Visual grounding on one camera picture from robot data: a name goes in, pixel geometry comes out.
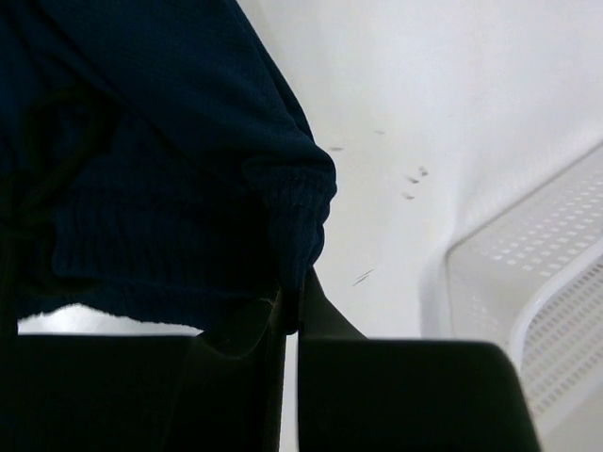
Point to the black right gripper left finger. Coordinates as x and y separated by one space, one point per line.
217 391

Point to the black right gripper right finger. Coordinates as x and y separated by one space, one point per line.
374 395

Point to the navy blue shorts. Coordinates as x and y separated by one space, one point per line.
154 163

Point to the white plastic laundry basket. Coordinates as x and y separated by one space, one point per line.
530 282

